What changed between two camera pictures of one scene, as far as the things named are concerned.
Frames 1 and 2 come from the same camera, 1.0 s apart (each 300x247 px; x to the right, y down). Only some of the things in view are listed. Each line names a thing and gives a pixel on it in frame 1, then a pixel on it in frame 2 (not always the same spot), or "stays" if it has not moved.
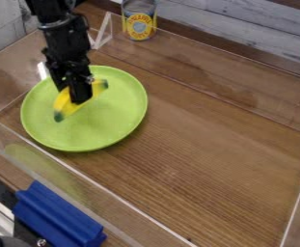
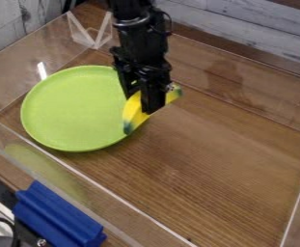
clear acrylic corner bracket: (100, 35) stays
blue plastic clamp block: (54, 221) stays
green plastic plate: (98, 123) stays
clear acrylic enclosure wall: (18, 161) stays
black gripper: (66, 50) to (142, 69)
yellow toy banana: (62, 103) to (132, 113)
